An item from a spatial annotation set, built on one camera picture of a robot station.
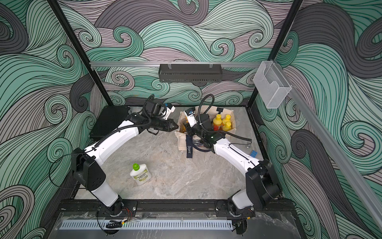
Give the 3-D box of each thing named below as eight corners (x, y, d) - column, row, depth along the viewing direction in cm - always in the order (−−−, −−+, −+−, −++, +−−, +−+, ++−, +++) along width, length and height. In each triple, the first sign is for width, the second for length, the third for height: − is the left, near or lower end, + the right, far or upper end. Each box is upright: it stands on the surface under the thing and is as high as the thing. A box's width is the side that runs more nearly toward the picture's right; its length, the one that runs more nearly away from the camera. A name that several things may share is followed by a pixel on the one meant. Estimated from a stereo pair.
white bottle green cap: (138, 185, 83) (128, 173, 69) (138, 176, 86) (129, 164, 72) (151, 182, 84) (144, 171, 70) (151, 174, 87) (144, 161, 73)
